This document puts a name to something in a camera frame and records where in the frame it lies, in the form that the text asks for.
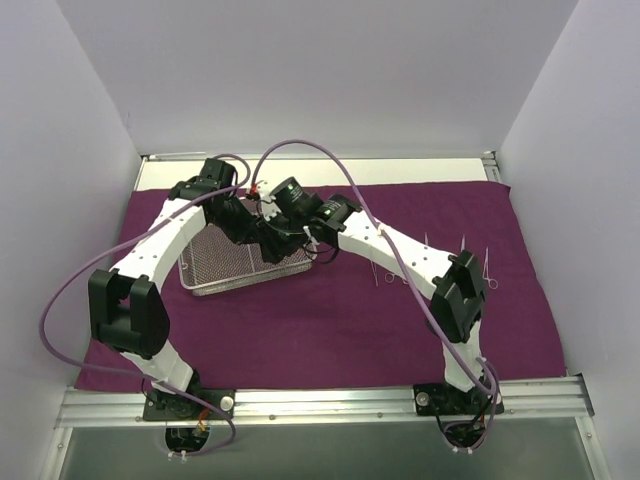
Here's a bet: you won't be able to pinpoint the metal mesh instrument tray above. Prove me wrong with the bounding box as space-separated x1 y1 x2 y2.
178 225 312 296

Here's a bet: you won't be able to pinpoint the steel probe rod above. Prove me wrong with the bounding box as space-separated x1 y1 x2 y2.
370 261 379 287

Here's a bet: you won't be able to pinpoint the purple cloth wrap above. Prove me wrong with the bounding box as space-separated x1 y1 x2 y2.
74 182 569 391

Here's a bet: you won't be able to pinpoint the steel scissors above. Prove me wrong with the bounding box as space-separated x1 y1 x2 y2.
483 247 499 290

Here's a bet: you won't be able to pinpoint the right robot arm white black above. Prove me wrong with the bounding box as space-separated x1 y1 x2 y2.
247 177 496 413

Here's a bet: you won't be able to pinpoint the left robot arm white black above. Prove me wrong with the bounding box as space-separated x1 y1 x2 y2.
88 155 255 419

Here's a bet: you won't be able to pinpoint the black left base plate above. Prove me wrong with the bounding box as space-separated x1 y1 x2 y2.
142 389 236 422

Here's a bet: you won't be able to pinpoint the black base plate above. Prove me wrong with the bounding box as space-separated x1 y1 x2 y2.
412 383 492 417
142 389 236 422

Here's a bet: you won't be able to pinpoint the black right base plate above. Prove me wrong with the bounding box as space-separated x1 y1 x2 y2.
412 383 492 417

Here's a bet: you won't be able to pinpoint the aluminium front rail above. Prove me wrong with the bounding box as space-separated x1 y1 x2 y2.
55 377 594 428

